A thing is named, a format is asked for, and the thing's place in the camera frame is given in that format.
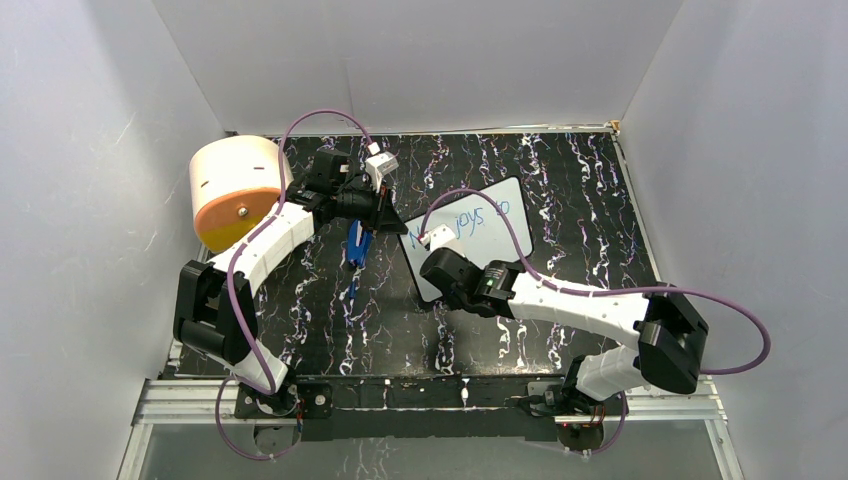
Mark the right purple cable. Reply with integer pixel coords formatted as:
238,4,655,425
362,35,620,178
417,189,772,456

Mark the cream orange cylindrical drum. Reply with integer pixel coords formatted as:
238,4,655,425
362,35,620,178
188,135,281,253

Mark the blue stapler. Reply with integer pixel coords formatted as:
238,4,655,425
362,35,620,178
345,220,374,269

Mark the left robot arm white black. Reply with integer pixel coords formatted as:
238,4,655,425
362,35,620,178
173,136,407,416

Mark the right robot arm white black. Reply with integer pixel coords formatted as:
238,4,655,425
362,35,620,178
419,248,708,414

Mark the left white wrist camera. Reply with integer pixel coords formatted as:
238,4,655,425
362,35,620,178
365,141,398,193

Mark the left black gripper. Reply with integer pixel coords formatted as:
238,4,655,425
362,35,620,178
332,179,407,236

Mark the small black-framed whiteboard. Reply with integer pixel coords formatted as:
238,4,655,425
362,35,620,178
400,176,534,303

